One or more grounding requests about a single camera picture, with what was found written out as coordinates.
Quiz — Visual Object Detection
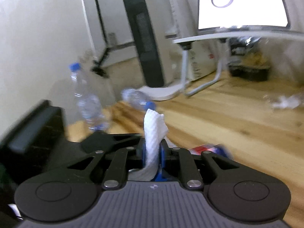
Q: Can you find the white paper towel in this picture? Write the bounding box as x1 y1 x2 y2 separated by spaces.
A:
128 109 168 181

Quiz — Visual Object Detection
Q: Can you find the blue drink can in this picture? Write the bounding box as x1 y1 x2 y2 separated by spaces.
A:
189 144 233 159

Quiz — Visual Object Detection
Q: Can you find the lying clear bottle blue cap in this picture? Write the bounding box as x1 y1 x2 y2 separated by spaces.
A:
121 89 156 111

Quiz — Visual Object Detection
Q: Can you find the white heater base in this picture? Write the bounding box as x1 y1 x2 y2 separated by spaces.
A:
138 80 183 101

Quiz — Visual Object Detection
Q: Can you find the upright clear water bottle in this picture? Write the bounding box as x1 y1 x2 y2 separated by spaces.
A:
70 63 109 132

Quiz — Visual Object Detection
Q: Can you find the black tower heater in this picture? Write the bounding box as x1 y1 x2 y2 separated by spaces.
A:
123 0 174 88

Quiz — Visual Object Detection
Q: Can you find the black tripod stand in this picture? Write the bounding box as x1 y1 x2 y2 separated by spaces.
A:
91 0 137 79

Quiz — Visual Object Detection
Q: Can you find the beige paper bag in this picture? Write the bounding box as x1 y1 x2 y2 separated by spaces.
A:
187 41 218 81

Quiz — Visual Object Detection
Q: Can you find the white folding lap table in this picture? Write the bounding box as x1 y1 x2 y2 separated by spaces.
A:
173 28 303 97

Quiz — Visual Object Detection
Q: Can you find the black labelled plastic package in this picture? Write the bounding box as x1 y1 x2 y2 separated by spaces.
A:
228 36 260 56

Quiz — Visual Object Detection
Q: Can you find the crumpled clear plastic wrapper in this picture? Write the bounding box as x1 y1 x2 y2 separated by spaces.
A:
264 93 303 110

